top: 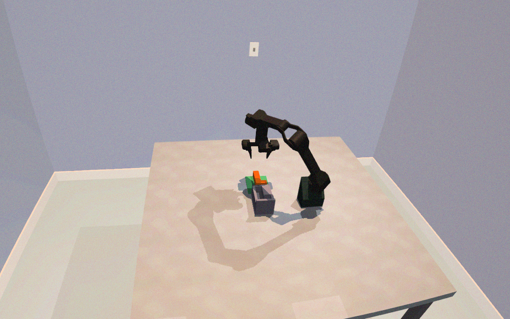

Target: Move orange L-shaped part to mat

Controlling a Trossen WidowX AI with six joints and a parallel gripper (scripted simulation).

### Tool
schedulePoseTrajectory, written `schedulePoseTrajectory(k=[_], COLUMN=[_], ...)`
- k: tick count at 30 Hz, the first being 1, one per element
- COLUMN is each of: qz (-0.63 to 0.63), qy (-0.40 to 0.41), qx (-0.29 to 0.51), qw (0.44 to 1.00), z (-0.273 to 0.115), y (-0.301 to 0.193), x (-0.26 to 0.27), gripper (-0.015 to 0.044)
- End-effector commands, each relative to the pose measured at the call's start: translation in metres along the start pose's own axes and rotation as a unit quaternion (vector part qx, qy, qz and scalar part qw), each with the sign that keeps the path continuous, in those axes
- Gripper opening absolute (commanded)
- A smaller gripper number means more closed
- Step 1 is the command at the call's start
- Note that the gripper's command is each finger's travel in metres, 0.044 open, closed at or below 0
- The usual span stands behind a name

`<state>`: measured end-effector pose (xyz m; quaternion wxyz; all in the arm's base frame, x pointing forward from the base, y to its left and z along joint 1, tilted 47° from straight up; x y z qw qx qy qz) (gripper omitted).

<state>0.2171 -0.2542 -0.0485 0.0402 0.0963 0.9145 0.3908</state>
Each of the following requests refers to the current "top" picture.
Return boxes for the orange l-shaped part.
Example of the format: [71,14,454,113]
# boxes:
[253,171,267,185]

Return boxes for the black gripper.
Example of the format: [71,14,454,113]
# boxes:
[241,132,279,158]

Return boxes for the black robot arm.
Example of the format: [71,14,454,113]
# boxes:
[245,109,331,194]

